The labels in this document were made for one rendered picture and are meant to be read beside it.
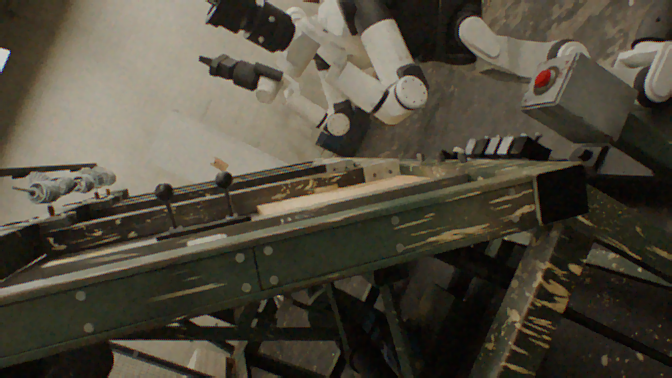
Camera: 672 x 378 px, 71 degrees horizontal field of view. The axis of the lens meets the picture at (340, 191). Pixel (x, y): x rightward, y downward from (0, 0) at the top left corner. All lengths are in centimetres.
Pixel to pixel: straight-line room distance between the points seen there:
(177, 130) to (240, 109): 156
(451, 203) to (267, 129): 570
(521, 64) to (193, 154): 401
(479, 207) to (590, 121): 29
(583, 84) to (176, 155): 448
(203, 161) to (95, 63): 222
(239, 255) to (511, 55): 107
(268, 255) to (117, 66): 596
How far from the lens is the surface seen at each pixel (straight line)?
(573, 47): 167
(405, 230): 86
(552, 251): 104
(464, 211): 91
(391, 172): 156
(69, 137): 681
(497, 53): 152
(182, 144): 513
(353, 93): 107
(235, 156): 511
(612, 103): 111
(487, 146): 149
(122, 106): 664
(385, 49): 113
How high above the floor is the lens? 146
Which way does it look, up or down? 15 degrees down
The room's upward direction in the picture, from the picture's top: 64 degrees counter-clockwise
